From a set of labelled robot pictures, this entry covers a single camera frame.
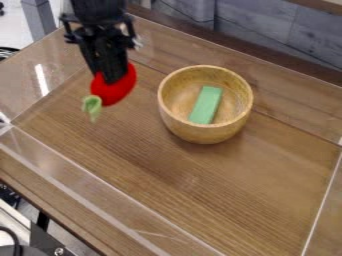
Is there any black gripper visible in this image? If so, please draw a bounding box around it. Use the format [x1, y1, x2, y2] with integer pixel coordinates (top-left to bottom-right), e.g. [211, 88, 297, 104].
[58, 13, 142, 84]

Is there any red plush strawberry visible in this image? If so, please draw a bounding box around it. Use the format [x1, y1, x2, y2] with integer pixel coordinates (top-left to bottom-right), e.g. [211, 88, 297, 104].
[80, 61, 138, 124]

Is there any wooden bowl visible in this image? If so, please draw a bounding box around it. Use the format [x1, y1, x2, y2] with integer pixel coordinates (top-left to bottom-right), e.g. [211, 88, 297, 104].
[157, 65, 253, 144]

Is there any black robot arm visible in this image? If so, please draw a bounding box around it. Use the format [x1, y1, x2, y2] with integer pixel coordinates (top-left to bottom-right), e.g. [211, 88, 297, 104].
[58, 0, 141, 84]

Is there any green rectangular block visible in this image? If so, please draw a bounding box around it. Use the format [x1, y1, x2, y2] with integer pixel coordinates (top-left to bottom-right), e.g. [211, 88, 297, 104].
[188, 86, 223, 125]

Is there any grey post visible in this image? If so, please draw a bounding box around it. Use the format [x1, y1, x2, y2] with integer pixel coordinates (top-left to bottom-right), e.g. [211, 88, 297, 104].
[20, 0, 56, 41]

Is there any clear acrylic tray wall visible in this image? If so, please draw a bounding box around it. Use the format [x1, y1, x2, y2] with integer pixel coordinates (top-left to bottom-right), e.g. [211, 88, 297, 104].
[0, 20, 342, 256]

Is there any black metal table bracket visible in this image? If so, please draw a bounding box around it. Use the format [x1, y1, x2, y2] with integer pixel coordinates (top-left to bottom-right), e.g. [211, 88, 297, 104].
[29, 223, 77, 256]

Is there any black cable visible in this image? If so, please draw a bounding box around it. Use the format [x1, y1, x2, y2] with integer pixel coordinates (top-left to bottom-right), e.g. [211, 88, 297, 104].
[0, 226, 24, 256]

